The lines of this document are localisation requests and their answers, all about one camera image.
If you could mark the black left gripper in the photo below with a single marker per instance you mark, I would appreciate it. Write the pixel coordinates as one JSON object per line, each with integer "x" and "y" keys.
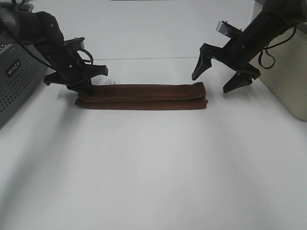
{"x": 72, "y": 71}

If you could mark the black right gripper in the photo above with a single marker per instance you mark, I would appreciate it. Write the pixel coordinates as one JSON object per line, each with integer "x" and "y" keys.
{"x": 236, "y": 54}

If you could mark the brown towel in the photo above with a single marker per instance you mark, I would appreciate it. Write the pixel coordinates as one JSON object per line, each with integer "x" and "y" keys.
{"x": 144, "y": 97}

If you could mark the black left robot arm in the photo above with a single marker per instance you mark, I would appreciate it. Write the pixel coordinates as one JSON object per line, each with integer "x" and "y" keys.
{"x": 39, "y": 34}

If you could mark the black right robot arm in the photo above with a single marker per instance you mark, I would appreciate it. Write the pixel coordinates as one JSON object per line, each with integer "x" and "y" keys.
{"x": 275, "y": 18}

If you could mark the white towel label tag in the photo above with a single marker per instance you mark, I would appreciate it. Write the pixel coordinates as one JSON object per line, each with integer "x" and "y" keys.
{"x": 110, "y": 82}

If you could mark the beige plastic bin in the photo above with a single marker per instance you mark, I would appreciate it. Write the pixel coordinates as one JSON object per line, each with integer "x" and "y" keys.
{"x": 287, "y": 79}

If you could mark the grey perforated plastic basket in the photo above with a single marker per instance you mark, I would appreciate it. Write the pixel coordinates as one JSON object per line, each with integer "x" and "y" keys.
{"x": 19, "y": 76}

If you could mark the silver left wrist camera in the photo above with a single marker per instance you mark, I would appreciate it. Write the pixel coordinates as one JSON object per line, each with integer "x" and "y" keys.
{"x": 75, "y": 44}

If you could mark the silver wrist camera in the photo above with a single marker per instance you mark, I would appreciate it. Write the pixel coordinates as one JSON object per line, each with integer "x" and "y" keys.
{"x": 228, "y": 30}
{"x": 75, "y": 44}

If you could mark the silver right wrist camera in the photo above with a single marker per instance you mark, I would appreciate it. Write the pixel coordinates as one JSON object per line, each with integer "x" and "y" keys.
{"x": 228, "y": 30}

